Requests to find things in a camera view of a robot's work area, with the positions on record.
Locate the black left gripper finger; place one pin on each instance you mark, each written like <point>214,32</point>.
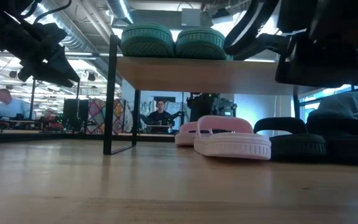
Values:
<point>59,67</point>
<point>42,76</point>

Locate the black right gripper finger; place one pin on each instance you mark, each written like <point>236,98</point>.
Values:
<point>269,43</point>

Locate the green slide sandal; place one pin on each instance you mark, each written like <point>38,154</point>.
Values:
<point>148,40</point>
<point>200,43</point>

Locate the wooden shelf with black legs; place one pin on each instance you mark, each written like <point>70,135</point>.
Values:
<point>197,76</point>

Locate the black slide sandal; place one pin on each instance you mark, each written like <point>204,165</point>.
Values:
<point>350,149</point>
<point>297,147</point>

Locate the pink slide sandal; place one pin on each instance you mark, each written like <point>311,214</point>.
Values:
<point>185,137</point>
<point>232,147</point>

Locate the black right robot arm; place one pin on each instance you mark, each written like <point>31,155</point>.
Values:
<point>337,15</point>

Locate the person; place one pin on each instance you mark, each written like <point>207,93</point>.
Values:
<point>160,116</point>
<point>11,109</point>

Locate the grey fabric object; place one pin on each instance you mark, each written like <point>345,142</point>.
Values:
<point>340,105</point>

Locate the black rectangular panel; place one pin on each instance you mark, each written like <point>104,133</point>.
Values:
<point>75,115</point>

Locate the colourful patterned panel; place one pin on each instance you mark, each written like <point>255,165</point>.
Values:
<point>95,118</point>

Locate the grey ceiling box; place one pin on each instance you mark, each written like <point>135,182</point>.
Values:
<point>191,17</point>

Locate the black background machine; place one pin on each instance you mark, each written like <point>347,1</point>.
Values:
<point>204,107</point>

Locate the silver ventilation duct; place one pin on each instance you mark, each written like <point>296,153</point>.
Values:
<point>73,34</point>

